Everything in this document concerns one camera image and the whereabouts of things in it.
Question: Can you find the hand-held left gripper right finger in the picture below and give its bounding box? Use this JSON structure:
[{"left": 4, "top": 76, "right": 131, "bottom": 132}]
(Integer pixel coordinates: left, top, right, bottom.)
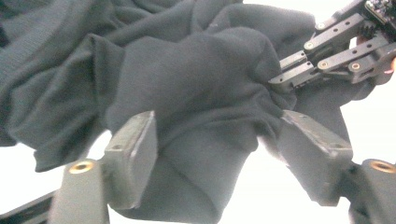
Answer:
[{"left": 275, "top": 110, "right": 355, "bottom": 207}]

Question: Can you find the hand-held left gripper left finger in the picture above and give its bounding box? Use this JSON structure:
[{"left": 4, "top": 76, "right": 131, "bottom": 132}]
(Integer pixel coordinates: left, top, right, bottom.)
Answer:
[{"left": 102, "top": 110, "right": 158, "bottom": 210}]

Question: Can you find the black garment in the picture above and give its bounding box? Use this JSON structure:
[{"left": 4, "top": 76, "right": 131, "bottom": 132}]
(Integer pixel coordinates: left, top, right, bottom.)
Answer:
[{"left": 0, "top": 0, "right": 378, "bottom": 224}]

